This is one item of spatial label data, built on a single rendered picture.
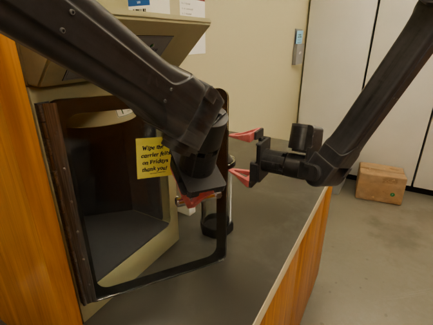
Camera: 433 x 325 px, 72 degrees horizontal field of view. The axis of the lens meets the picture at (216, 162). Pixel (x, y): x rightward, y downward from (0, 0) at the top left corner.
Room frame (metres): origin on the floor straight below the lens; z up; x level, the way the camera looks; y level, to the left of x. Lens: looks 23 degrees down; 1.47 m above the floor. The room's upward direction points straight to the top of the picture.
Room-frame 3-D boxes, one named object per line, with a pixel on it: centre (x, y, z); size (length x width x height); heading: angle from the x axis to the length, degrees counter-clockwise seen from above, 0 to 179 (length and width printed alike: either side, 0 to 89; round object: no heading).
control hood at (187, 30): (0.54, 0.14, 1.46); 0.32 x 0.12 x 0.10; 150
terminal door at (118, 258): (0.50, 0.12, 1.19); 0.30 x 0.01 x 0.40; 115
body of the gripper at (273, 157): (0.67, -0.14, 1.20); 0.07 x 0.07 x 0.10; 60
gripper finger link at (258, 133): (0.71, -0.07, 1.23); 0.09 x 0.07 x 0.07; 60
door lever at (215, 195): (0.50, 0.04, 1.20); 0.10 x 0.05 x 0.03; 115
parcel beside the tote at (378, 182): (2.68, -1.63, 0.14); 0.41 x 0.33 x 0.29; 66
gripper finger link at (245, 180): (0.71, -0.07, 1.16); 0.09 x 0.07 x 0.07; 60
